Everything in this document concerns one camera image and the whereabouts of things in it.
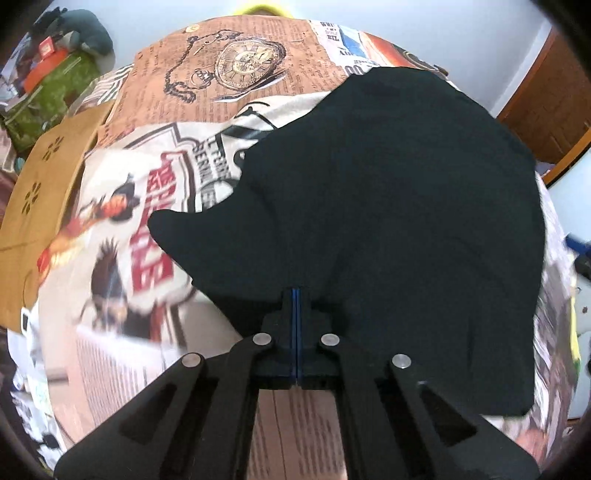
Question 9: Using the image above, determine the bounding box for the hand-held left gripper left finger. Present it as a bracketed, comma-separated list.
[54, 287, 297, 480]

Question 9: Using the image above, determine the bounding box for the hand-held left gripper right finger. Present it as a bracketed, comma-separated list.
[295, 287, 541, 480]

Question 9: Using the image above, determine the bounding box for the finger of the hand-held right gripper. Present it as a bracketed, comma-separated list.
[566, 233, 591, 278]

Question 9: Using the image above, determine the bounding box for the black printed t-shirt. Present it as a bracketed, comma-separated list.
[147, 64, 548, 417]

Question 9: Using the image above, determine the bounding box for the wooden door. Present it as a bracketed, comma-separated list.
[496, 27, 591, 186]

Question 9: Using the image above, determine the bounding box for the printed blanket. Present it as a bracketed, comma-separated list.
[8, 13, 583, 480]

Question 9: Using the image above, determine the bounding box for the bamboo lap table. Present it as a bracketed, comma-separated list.
[0, 100, 117, 334]

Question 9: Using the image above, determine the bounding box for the green patterned storage box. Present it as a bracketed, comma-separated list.
[0, 50, 101, 154]

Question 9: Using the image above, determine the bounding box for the orange flat box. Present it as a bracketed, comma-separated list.
[22, 48, 68, 92]

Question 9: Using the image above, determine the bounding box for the grey plush toy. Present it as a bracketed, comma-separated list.
[29, 8, 115, 59]

